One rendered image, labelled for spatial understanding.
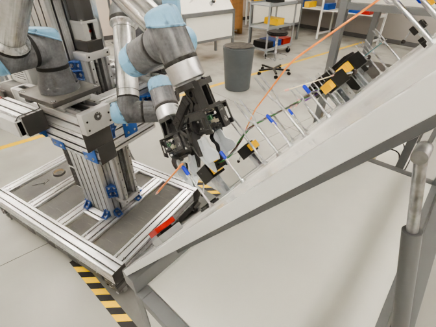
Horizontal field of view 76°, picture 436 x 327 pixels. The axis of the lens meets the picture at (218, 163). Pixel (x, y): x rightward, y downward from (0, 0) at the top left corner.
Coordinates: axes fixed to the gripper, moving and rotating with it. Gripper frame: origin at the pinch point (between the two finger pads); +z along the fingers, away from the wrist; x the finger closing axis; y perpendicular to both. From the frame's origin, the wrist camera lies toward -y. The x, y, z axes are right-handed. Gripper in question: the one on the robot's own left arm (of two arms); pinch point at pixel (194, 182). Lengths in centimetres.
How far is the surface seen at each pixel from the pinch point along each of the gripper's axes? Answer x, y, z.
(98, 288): -104, -70, 19
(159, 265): -19.8, -2.7, 18.4
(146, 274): -22.5, 0.6, 19.8
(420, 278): 43, -3, 41
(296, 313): 12.6, -9.9, 42.8
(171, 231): -0.6, 21.2, 13.2
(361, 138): 31, 57, 16
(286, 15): 158, -519, -413
